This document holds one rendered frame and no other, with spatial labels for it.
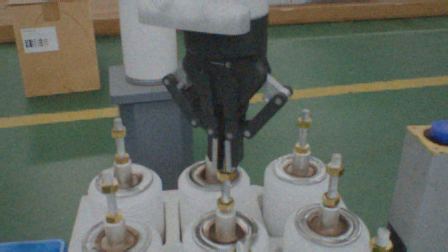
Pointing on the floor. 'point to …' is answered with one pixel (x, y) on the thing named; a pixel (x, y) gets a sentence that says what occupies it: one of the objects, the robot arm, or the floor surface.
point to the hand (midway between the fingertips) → (225, 150)
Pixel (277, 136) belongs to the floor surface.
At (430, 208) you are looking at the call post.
